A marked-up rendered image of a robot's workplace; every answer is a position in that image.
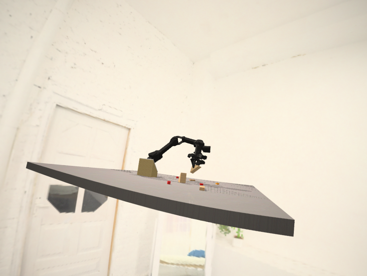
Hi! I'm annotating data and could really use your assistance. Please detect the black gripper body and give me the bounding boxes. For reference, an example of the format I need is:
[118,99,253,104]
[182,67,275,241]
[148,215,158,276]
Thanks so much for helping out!
[188,150,205,165]

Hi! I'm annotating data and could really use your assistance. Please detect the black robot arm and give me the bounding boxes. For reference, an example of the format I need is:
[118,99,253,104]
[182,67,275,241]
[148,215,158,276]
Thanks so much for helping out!
[147,136,211,163]

